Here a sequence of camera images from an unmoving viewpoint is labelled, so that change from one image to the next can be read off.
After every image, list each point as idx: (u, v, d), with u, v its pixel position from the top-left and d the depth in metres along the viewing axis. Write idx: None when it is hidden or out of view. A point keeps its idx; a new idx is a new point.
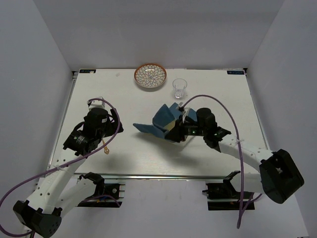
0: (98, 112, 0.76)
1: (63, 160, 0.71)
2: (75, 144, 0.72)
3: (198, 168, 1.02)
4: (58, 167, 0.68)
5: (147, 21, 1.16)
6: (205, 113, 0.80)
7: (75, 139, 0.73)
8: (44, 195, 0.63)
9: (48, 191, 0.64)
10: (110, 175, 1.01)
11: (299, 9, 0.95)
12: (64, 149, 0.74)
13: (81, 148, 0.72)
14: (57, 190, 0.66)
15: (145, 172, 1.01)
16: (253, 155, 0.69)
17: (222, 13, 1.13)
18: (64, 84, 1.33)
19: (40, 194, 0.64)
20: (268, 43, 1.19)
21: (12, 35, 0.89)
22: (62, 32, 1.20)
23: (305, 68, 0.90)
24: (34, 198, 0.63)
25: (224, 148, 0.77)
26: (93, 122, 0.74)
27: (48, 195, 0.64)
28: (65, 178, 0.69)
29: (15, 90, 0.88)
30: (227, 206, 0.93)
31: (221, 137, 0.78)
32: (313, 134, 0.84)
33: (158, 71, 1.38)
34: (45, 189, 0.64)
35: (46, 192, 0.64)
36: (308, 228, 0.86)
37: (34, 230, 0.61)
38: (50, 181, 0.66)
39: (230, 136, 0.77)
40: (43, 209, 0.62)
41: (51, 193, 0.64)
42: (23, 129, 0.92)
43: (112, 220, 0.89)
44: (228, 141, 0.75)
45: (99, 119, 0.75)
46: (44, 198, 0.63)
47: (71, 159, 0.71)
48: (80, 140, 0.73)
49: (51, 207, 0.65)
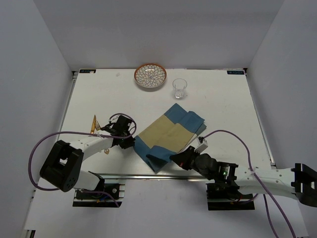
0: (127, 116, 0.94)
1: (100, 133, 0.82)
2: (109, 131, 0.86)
3: None
4: (98, 134, 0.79)
5: (147, 21, 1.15)
6: (206, 161, 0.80)
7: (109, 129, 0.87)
8: (83, 144, 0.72)
9: (87, 143, 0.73)
10: (110, 175, 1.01)
11: (299, 10, 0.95)
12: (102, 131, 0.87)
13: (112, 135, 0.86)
14: (90, 149, 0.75)
15: (145, 172, 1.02)
16: (279, 182, 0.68)
17: (223, 13, 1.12)
18: (64, 84, 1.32)
19: (80, 143, 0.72)
20: (268, 42, 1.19)
21: (13, 35, 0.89)
22: (62, 31, 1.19)
23: (305, 69, 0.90)
24: (75, 143, 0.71)
25: (243, 183, 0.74)
26: (122, 122, 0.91)
27: (86, 146, 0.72)
28: (99, 146, 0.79)
29: (15, 90, 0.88)
30: (226, 206, 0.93)
31: (234, 175, 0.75)
32: (313, 135, 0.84)
33: (158, 71, 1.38)
34: (85, 141, 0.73)
35: (85, 143, 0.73)
36: (309, 228, 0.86)
37: (58, 173, 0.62)
38: (88, 139, 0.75)
39: (240, 169, 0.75)
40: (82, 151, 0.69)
41: (89, 145, 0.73)
42: (22, 129, 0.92)
43: (112, 221, 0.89)
44: (243, 176, 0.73)
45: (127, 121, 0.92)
46: (84, 146, 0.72)
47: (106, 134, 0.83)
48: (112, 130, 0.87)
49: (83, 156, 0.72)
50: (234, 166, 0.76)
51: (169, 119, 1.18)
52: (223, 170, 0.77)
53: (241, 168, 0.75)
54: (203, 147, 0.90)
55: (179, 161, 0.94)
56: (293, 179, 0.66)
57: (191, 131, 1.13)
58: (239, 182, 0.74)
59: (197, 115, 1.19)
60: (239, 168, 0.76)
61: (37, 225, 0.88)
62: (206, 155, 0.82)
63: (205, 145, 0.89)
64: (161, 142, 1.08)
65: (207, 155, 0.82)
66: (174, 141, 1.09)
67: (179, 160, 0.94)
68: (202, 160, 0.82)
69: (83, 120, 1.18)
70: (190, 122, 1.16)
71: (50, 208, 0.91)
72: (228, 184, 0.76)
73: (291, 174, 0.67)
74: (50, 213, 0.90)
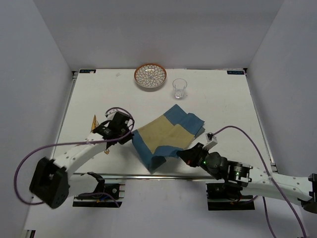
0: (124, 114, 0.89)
1: (91, 139, 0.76)
2: (103, 131, 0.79)
3: (199, 168, 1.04)
4: (87, 141, 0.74)
5: (147, 21, 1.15)
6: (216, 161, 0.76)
7: (103, 129, 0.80)
8: (70, 158, 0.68)
9: (74, 155, 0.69)
10: (110, 175, 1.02)
11: (299, 10, 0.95)
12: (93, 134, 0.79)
13: (107, 135, 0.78)
14: (79, 161, 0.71)
15: (145, 172, 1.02)
16: (296, 190, 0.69)
17: (223, 13, 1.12)
18: (64, 84, 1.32)
19: (66, 157, 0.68)
20: (268, 42, 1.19)
21: (13, 35, 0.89)
22: (62, 31, 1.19)
23: (305, 69, 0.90)
24: (61, 159, 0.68)
25: (255, 186, 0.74)
26: (118, 120, 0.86)
27: (74, 159, 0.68)
28: (89, 153, 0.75)
29: (15, 90, 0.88)
30: (226, 206, 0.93)
31: (246, 175, 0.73)
32: (313, 135, 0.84)
33: (158, 71, 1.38)
34: (72, 154, 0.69)
35: (72, 156, 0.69)
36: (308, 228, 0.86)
37: (44, 192, 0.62)
38: (76, 150, 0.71)
39: (256, 171, 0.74)
40: (68, 168, 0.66)
41: (76, 158, 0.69)
42: (22, 129, 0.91)
43: (112, 220, 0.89)
44: (260, 179, 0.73)
45: (124, 119, 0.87)
46: (70, 160, 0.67)
47: (99, 138, 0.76)
48: (108, 130, 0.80)
49: (71, 172, 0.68)
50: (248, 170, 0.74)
51: (168, 120, 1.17)
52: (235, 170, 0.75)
53: (257, 170, 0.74)
54: (212, 145, 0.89)
55: (185, 158, 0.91)
56: (311, 188, 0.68)
57: (191, 133, 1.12)
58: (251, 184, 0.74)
59: (196, 118, 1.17)
60: (254, 170, 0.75)
61: (37, 225, 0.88)
62: (216, 152, 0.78)
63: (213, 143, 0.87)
64: (164, 140, 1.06)
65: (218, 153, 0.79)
66: (176, 140, 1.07)
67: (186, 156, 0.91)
68: (212, 158, 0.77)
69: (83, 120, 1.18)
70: (190, 124, 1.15)
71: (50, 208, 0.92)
72: (238, 184, 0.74)
73: (308, 184, 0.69)
74: (50, 213, 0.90)
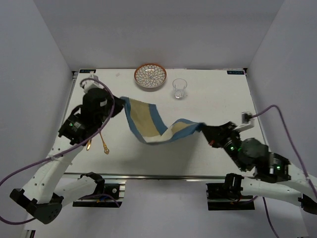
0: (95, 93, 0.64)
1: (58, 148, 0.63)
2: (71, 131, 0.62)
3: (198, 168, 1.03)
4: (51, 156, 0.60)
5: (147, 21, 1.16)
6: (252, 150, 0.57)
7: (71, 126, 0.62)
8: (38, 185, 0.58)
9: (42, 181, 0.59)
10: (110, 175, 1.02)
11: (299, 10, 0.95)
12: (59, 137, 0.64)
13: (78, 135, 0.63)
14: (54, 180, 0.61)
15: (144, 173, 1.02)
16: None
17: (222, 13, 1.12)
18: (64, 84, 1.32)
19: (35, 184, 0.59)
20: (268, 42, 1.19)
21: (13, 35, 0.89)
22: (62, 31, 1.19)
23: (305, 69, 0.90)
24: (30, 187, 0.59)
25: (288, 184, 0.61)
26: (90, 106, 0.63)
27: (42, 186, 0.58)
28: (62, 166, 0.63)
29: (15, 90, 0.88)
30: (227, 206, 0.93)
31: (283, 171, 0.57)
32: (314, 134, 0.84)
33: (158, 71, 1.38)
34: (38, 179, 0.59)
35: (40, 183, 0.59)
36: (309, 228, 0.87)
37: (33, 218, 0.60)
38: (43, 171, 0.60)
39: (295, 167, 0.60)
40: (39, 200, 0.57)
41: (45, 184, 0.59)
42: (22, 130, 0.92)
43: (113, 220, 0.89)
44: (297, 179, 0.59)
45: (97, 103, 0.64)
46: (38, 188, 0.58)
47: (67, 147, 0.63)
48: (77, 126, 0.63)
49: (48, 195, 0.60)
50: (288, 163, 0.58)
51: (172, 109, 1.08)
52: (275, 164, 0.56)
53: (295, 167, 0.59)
54: (246, 128, 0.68)
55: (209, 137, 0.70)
56: None
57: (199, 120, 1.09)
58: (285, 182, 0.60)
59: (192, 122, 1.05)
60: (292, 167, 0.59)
61: (38, 225, 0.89)
62: (254, 141, 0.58)
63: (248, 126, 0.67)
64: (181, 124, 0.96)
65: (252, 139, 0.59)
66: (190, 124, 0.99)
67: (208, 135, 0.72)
68: (248, 147, 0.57)
69: None
70: None
71: None
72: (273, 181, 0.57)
73: None
74: None
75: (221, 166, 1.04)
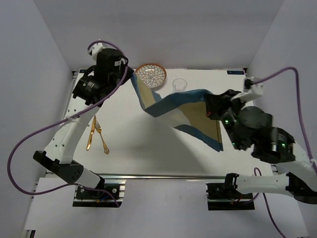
0: (110, 52, 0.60)
1: (74, 110, 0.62)
2: (84, 91, 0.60)
3: (199, 168, 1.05)
4: (69, 118, 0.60)
5: (147, 21, 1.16)
6: (256, 118, 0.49)
7: (84, 87, 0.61)
8: (59, 146, 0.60)
9: (62, 142, 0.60)
10: (111, 175, 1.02)
11: (299, 10, 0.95)
12: (75, 99, 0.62)
13: (91, 95, 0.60)
14: (73, 141, 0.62)
15: (145, 173, 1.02)
16: None
17: (223, 12, 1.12)
18: (64, 84, 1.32)
19: (55, 145, 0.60)
20: (268, 42, 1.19)
21: (13, 34, 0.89)
22: (62, 30, 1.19)
23: (305, 68, 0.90)
24: (51, 148, 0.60)
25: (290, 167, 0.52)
26: (105, 64, 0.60)
27: (63, 147, 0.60)
28: (81, 128, 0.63)
29: (15, 90, 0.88)
30: (227, 206, 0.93)
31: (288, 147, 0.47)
32: (314, 134, 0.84)
33: (158, 71, 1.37)
34: (59, 140, 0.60)
35: (61, 144, 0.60)
36: (309, 228, 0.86)
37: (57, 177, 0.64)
38: (63, 133, 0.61)
39: (298, 147, 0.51)
40: (61, 160, 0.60)
41: (66, 145, 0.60)
42: (22, 129, 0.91)
43: (112, 220, 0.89)
44: (301, 160, 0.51)
45: (112, 62, 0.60)
46: (59, 149, 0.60)
47: (82, 108, 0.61)
48: (90, 86, 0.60)
49: (69, 156, 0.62)
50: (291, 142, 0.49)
51: None
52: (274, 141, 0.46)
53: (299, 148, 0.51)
54: (249, 97, 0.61)
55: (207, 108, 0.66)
56: None
57: None
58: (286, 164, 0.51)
59: (205, 136, 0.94)
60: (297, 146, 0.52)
61: (37, 225, 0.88)
62: (258, 109, 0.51)
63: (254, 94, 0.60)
64: None
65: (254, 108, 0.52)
66: None
67: (209, 106, 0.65)
68: (251, 114, 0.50)
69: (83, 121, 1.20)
70: None
71: (51, 208, 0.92)
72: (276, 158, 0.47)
73: None
74: (50, 213, 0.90)
75: (221, 166, 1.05)
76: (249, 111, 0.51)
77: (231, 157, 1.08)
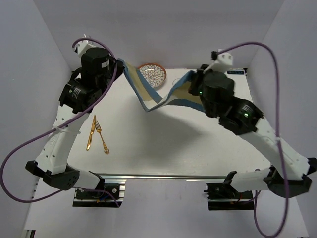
0: (94, 53, 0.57)
1: (61, 119, 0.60)
2: (72, 98, 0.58)
3: (199, 168, 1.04)
4: (55, 129, 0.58)
5: (147, 21, 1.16)
6: (219, 81, 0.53)
7: (71, 92, 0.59)
8: (49, 157, 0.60)
9: (52, 152, 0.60)
10: (110, 175, 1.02)
11: (299, 10, 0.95)
12: (61, 107, 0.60)
13: (79, 101, 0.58)
14: (64, 150, 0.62)
15: (145, 173, 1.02)
16: (291, 164, 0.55)
17: (223, 12, 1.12)
18: (64, 84, 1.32)
19: (46, 155, 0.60)
20: (268, 42, 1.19)
21: (13, 34, 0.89)
22: (62, 30, 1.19)
23: (304, 68, 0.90)
24: (42, 158, 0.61)
25: (252, 139, 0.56)
26: (90, 67, 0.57)
27: (53, 157, 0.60)
28: (70, 137, 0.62)
29: (15, 90, 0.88)
30: (227, 206, 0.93)
31: (250, 118, 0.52)
32: (314, 134, 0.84)
33: (158, 71, 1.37)
34: (49, 150, 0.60)
35: (51, 154, 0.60)
36: (308, 228, 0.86)
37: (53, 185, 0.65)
38: (52, 143, 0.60)
39: (265, 123, 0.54)
40: (52, 171, 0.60)
41: (56, 156, 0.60)
42: (22, 129, 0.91)
43: (112, 220, 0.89)
44: (266, 136, 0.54)
45: (97, 64, 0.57)
46: (50, 160, 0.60)
47: (70, 117, 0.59)
48: (77, 91, 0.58)
49: (62, 165, 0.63)
50: (258, 117, 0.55)
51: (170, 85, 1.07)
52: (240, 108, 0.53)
53: (267, 124, 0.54)
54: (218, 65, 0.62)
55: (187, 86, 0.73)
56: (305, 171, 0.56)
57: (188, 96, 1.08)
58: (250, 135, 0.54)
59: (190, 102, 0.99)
60: (264, 120, 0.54)
61: (37, 225, 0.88)
62: (221, 74, 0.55)
63: (222, 64, 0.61)
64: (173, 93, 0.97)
65: (221, 73, 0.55)
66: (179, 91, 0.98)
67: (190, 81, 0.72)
68: (215, 78, 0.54)
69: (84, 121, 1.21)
70: None
71: (51, 208, 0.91)
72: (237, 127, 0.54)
73: (305, 167, 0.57)
74: (50, 214, 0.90)
75: (221, 166, 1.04)
76: (212, 76, 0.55)
77: (231, 157, 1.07)
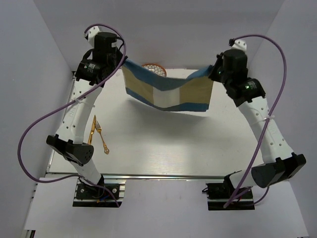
0: (106, 34, 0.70)
1: (79, 92, 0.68)
2: (87, 72, 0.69)
3: (199, 168, 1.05)
4: (76, 100, 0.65)
5: (147, 20, 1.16)
6: (237, 53, 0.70)
7: (86, 68, 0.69)
8: (70, 127, 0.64)
9: (73, 123, 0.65)
10: (111, 175, 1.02)
11: (299, 10, 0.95)
12: (78, 82, 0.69)
13: (94, 75, 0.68)
14: (81, 121, 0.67)
15: (146, 172, 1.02)
16: (272, 145, 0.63)
17: (223, 12, 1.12)
18: (64, 83, 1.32)
19: (67, 127, 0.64)
20: (268, 43, 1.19)
21: (13, 34, 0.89)
22: (62, 30, 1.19)
23: (304, 68, 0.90)
24: (62, 130, 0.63)
25: (246, 109, 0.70)
26: (104, 45, 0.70)
27: (74, 127, 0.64)
28: (86, 110, 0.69)
29: (15, 90, 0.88)
30: (226, 206, 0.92)
31: (250, 91, 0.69)
32: (313, 134, 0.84)
33: (158, 71, 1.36)
34: (70, 122, 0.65)
35: (72, 125, 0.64)
36: (308, 228, 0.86)
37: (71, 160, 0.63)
38: (72, 114, 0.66)
39: (262, 101, 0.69)
40: (74, 140, 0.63)
41: (77, 125, 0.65)
42: (23, 128, 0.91)
43: (112, 220, 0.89)
44: (258, 109, 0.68)
45: (108, 42, 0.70)
46: (72, 129, 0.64)
47: (86, 89, 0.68)
48: (91, 67, 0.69)
49: (80, 137, 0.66)
50: (260, 94, 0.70)
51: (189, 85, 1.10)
52: (245, 84, 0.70)
53: (264, 102, 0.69)
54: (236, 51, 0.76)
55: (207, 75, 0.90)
56: (283, 157, 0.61)
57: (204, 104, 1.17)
58: (244, 103, 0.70)
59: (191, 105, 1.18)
60: (261, 100, 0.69)
61: (37, 225, 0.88)
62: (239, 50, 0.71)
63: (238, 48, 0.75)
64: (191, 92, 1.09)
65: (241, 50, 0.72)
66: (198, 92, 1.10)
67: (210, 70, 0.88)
68: (236, 52, 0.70)
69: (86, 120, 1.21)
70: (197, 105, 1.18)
71: (51, 208, 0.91)
72: (235, 92, 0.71)
73: (285, 154, 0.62)
74: (50, 213, 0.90)
75: (221, 166, 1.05)
76: (232, 50, 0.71)
77: (231, 157, 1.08)
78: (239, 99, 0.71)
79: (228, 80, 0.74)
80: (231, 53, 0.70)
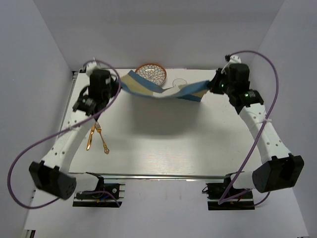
0: (99, 73, 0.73)
1: (75, 121, 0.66)
2: (85, 106, 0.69)
3: (199, 168, 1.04)
4: (70, 127, 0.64)
5: (147, 20, 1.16)
6: (239, 67, 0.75)
7: (84, 102, 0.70)
8: (59, 153, 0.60)
9: (63, 149, 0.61)
10: (111, 175, 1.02)
11: (299, 10, 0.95)
12: (74, 112, 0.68)
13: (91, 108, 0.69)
14: (72, 149, 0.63)
15: (145, 172, 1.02)
16: (267, 145, 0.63)
17: (223, 12, 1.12)
18: (64, 83, 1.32)
19: (55, 153, 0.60)
20: (268, 42, 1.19)
21: (13, 34, 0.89)
22: (62, 30, 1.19)
23: (304, 68, 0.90)
24: (50, 157, 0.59)
25: (246, 116, 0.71)
26: (99, 82, 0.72)
27: (63, 153, 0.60)
28: (78, 140, 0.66)
29: (15, 90, 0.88)
30: (227, 206, 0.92)
31: (249, 100, 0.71)
32: (313, 134, 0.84)
33: (158, 71, 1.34)
34: (59, 148, 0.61)
35: (61, 151, 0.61)
36: (308, 228, 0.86)
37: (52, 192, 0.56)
38: (62, 141, 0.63)
39: (259, 107, 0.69)
40: (60, 167, 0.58)
41: (66, 151, 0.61)
42: (22, 128, 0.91)
43: (112, 220, 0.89)
44: (255, 112, 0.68)
45: (103, 80, 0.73)
46: (60, 155, 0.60)
47: (83, 118, 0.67)
48: (89, 102, 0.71)
49: (67, 167, 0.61)
50: (258, 101, 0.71)
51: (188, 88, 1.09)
52: (245, 92, 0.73)
53: (262, 108, 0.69)
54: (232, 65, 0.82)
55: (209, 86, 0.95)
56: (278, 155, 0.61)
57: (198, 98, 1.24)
58: (243, 108, 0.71)
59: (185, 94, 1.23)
60: (258, 105, 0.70)
61: (37, 225, 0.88)
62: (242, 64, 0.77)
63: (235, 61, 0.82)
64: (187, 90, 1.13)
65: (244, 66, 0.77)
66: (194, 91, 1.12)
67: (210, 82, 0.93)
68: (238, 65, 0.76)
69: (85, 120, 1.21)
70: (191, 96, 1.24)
71: (51, 208, 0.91)
72: (236, 100, 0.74)
73: (282, 153, 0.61)
74: (50, 213, 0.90)
75: (221, 166, 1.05)
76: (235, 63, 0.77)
77: (231, 157, 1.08)
78: (240, 106, 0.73)
79: (230, 90, 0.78)
80: (235, 65, 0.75)
